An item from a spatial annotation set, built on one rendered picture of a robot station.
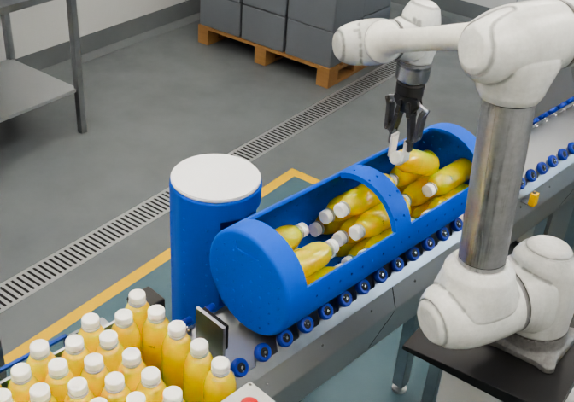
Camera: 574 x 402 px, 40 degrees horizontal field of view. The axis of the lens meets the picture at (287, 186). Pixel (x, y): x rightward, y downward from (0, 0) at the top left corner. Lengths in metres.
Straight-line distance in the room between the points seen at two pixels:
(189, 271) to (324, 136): 2.52
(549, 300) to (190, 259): 1.12
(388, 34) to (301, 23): 3.63
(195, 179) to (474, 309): 1.04
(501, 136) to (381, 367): 1.92
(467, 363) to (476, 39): 0.80
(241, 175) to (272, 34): 3.29
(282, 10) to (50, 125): 1.77
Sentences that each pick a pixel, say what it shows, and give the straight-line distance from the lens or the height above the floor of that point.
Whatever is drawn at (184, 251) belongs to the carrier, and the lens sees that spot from 2.44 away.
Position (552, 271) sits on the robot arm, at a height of 1.28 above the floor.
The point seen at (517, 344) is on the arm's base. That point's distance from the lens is 1.92.
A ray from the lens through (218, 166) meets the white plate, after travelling 2.45.
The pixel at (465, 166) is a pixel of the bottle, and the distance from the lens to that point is 2.39.
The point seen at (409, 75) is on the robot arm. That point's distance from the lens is 2.04.
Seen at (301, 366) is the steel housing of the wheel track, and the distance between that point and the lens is 2.03.
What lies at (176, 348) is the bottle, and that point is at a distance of 1.78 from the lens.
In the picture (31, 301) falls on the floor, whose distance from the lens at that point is 3.60.
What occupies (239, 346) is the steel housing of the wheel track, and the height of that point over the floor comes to 0.93.
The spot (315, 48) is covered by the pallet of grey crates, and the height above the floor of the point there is 0.26.
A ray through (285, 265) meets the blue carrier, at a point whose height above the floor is 1.19.
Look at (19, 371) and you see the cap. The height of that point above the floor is 1.11.
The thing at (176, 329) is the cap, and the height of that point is 1.11.
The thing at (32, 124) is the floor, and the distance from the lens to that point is 4.99.
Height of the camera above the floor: 2.30
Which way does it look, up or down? 32 degrees down
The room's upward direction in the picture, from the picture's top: 4 degrees clockwise
